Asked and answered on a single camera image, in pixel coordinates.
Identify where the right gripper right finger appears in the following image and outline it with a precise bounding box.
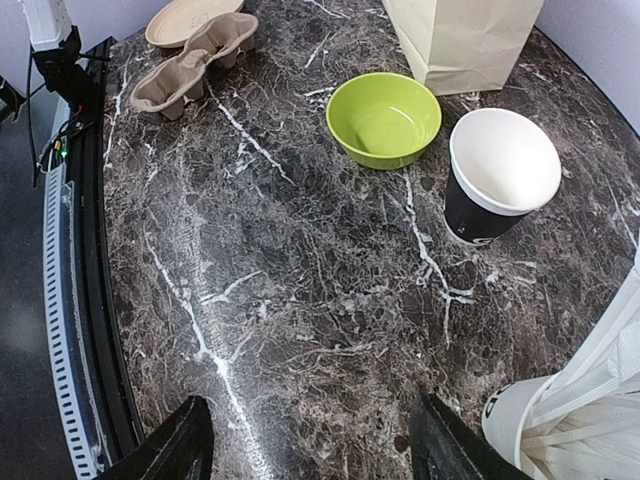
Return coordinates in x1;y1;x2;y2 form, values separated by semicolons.
409;391;527;480

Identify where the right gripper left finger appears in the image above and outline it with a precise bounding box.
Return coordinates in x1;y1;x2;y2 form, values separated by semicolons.
97;395;213;480

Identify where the black cup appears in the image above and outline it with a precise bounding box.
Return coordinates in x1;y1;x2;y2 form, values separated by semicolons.
444;108;562;247

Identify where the brown cardboard cup carrier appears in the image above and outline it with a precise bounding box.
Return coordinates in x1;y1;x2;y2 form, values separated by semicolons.
130;12;259;121

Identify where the cream paper carry bag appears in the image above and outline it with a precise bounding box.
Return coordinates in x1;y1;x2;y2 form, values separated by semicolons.
383;0;543;96

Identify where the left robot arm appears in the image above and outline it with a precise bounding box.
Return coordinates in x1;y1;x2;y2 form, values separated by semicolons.
20;0;109;123

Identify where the white paper cup holder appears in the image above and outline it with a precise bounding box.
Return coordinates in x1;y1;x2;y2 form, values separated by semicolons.
481;374;556;469

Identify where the white wrapped straws bundle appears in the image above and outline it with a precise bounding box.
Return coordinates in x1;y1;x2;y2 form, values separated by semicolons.
519;267;639;479

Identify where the green bowl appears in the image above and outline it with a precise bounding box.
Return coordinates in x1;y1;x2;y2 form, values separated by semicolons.
325;72;442;171

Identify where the beige round plate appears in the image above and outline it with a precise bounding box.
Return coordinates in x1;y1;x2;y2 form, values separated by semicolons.
145;0;245;49

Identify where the black front rail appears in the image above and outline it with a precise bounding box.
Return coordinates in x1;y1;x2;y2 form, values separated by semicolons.
67;37;144;469

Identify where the grey slotted cable duct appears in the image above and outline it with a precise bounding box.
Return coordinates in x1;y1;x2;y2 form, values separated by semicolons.
43;147;100;479

